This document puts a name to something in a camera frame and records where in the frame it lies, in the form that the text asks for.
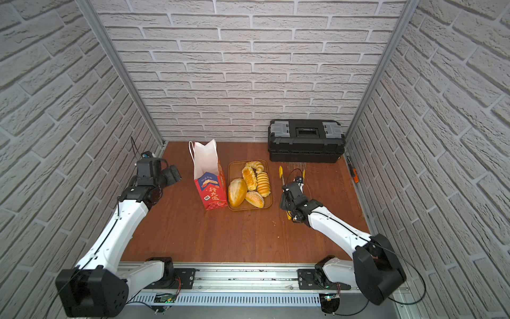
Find large oval golden bun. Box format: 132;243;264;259
228;178;248;208

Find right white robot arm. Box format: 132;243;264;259
280;182;406;305

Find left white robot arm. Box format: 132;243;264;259
55;152;181;318

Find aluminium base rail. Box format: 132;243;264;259
128;261;369;308

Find striped yellow bread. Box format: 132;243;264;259
256;172;271;198

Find brown wooden tray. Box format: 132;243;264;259
227;160;273;211

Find red white paper bag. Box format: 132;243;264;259
189;140;228;211

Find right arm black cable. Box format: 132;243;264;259
318;211;427;306

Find black plastic toolbox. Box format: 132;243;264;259
268;119;346;163

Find twisted croissant bread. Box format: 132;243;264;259
246;161;264;174

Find braided yellow bread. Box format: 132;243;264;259
242;166;258;191

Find orange black utility knife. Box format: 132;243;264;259
346;156;359;183

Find yellow metal tongs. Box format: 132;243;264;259
278;166;305;223

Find sugared round bun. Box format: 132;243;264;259
245;191;265;209

